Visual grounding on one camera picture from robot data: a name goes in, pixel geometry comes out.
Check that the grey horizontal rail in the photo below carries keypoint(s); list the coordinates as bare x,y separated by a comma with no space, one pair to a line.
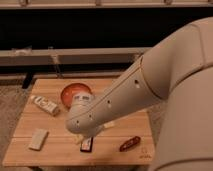
25,57

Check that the wooden table board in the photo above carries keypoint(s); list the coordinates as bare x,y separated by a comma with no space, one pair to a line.
60,149

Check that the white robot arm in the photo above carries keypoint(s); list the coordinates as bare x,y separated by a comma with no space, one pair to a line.
178,70

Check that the red pocket knife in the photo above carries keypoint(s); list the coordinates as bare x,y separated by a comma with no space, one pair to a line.
130,143

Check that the orange ceramic bowl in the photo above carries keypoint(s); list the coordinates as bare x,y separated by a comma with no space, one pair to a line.
70,90

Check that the black and orange box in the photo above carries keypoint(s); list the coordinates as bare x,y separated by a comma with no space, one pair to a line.
87,145

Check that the white tube with label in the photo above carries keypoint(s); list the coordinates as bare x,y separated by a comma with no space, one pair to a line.
45,104

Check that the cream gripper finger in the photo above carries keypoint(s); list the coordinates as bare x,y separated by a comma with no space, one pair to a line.
109,125
79,138

